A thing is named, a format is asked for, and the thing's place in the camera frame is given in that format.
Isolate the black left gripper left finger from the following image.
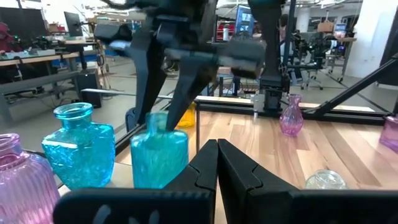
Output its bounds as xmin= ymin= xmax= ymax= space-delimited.
xmin=52 ymin=139 xmax=219 ymax=224

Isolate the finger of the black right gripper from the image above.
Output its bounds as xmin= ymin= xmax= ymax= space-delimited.
xmin=131 ymin=42 xmax=168 ymax=126
xmin=166 ymin=60 xmax=219 ymax=131

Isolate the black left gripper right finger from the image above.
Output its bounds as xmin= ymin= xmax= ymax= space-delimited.
xmin=218 ymin=138 xmax=398 ymax=224

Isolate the yellow glass bottle vase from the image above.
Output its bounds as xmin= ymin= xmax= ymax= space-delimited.
xmin=177 ymin=102 xmax=197 ymax=128

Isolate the blue tall glass bottle vase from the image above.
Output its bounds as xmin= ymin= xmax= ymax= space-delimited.
xmin=129 ymin=111 xmax=190 ymax=190

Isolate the pink swirl glass bud vase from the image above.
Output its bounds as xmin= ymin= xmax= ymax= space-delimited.
xmin=279 ymin=93 xmax=305 ymax=138

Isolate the clear finely ribbed glass vase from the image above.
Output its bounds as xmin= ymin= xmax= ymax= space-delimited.
xmin=304 ymin=169 xmax=348 ymax=190

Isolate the blue square textured glass vase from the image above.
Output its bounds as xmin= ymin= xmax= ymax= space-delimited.
xmin=41 ymin=102 xmax=116 ymax=190

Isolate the pink ribbed glass vase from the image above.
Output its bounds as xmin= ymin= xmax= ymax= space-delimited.
xmin=0 ymin=133 xmax=62 ymax=224
xmin=378 ymin=114 xmax=398 ymax=154

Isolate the red cabinet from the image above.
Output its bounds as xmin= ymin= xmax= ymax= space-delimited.
xmin=216 ymin=21 xmax=236 ymax=43

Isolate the blue-screen monitor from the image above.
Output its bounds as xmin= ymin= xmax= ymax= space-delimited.
xmin=234 ymin=4 xmax=256 ymax=37

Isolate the black computer tower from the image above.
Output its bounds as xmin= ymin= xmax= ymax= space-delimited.
xmin=76 ymin=70 xmax=103 ymax=109

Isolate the small black monitor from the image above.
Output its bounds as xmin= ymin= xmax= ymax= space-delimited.
xmin=63 ymin=11 xmax=84 ymax=37

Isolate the background workbench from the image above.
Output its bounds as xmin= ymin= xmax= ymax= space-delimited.
xmin=0 ymin=51 xmax=103 ymax=125

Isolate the large black monitor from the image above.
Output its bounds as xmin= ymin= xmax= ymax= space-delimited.
xmin=0 ymin=6 xmax=49 ymax=38

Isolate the cardboard box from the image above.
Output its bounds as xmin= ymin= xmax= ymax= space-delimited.
xmin=317 ymin=21 xmax=335 ymax=33

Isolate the person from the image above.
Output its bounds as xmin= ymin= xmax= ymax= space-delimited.
xmin=0 ymin=22 xmax=19 ymax=54

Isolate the black aluminium table frame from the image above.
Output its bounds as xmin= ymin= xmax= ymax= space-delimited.
xmin=114 ymin=52 xmax=398 ymax=156

